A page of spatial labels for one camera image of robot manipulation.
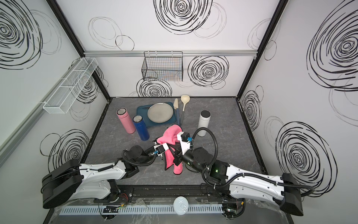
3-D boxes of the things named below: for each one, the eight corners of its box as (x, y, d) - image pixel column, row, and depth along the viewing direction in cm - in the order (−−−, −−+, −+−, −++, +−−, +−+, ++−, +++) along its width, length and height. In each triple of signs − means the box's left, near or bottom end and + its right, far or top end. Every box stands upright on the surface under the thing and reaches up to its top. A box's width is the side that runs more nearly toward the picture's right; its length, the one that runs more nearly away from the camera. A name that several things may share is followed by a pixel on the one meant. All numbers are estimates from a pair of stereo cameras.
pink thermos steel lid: (125, 133, 100) (114, 115, 83) (127, 126, 104) (118, 107, 87) (134, 133, 100) (125, 115, 83) (136, 126, 104) (128, 107, 87)
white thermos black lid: (197, 136, 99) (201, 117, 82) (197, 129, 103) (200, 109, 86) (206, 136, 99) (211, 117, 82) (205, 129, 103) (210, 109, 86)
